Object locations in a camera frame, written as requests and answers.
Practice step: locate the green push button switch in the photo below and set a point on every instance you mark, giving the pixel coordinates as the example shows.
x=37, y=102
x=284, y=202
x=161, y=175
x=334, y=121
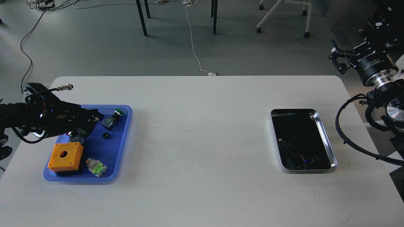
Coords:
x=110, y=122

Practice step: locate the black table legs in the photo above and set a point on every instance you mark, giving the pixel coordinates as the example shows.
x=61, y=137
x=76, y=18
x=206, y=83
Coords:
x=214, y=8
x=140, y=12

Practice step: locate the blue plastic tray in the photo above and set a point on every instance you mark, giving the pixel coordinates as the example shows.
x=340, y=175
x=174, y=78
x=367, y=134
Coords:
x=107, y=151

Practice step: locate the orange button enclosure box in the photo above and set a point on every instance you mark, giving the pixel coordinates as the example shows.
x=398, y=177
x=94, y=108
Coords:
x=65, y=157

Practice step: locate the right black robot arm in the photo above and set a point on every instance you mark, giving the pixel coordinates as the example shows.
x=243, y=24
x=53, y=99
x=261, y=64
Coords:
x=384, y=104

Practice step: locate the black table legs left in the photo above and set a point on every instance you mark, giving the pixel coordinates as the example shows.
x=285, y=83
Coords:
x=140, y=12

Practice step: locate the black gear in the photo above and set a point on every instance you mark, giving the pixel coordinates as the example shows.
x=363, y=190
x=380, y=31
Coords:
x=106, y=135

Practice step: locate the white green contact switch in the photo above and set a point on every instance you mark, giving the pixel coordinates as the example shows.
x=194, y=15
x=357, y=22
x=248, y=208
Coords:
x=96, y=167

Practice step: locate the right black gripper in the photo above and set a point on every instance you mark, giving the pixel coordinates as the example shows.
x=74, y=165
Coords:
x=374, y=67

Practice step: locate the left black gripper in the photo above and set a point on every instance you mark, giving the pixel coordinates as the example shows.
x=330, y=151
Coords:
x=58, y=118

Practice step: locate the silver metal tray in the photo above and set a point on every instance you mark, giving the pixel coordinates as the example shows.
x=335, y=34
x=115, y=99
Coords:
x=302, y=141

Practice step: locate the black table legs right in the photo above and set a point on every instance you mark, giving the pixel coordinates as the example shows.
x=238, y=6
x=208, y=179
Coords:
x=214, y=8

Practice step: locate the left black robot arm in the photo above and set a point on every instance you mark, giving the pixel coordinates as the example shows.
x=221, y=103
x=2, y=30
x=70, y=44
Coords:
x=23, y=117

